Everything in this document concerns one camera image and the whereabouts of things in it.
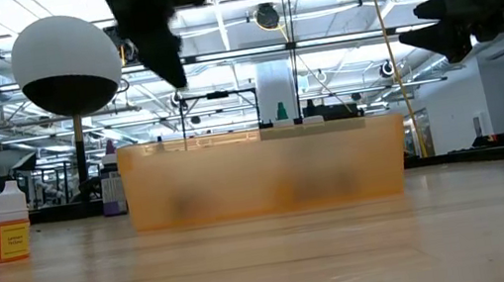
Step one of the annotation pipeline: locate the black background rig frame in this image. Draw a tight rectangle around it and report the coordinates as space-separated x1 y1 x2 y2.
176 85 263 142

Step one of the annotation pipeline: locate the black ceiling cable reel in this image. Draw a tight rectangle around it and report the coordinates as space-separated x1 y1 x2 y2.
167 89 187 110
252 0 283 33
377 58 397 81
104 23 142 69

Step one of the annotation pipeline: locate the small lemon yellow label bottle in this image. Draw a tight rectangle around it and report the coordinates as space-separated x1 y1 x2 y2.
0 178 37 264

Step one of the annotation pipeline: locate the large green food coloring bottle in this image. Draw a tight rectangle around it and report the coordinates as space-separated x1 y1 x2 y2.
269 99 296 131

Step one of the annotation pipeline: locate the translucent orange plastic bin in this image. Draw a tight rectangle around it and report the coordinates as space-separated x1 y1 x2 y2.
115 105 415 236

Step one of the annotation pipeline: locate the black equipment box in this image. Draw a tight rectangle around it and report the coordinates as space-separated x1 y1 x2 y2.
256 99 365 132

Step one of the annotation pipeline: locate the dark bag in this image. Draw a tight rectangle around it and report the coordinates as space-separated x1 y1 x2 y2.
469 132 504 153

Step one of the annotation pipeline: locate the white black sphere on pole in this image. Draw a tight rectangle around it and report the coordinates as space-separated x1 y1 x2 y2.
5 7 142 213

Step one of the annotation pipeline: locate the thin yellow pole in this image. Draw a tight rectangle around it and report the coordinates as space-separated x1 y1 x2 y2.
364 0 430 164

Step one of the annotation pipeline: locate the large purple food coloring bottle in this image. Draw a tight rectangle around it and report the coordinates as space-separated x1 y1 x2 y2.
92 139 130 219

